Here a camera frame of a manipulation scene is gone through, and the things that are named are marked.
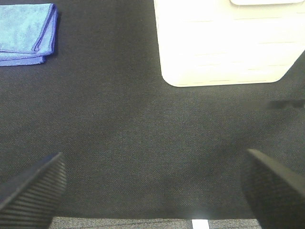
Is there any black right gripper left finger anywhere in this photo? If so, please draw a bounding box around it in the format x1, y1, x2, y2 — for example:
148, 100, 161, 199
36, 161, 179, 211
0, 153, 67, 229

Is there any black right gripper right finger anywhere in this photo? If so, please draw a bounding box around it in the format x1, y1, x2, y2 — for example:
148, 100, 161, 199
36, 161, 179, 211
241, 149, 305, 229

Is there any white plastic basket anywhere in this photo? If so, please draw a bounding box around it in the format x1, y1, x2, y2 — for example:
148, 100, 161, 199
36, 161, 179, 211
154, 0, 305, 87

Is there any folded blue towel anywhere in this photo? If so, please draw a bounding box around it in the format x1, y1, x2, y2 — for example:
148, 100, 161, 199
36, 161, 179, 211
0, 3, 58, 66

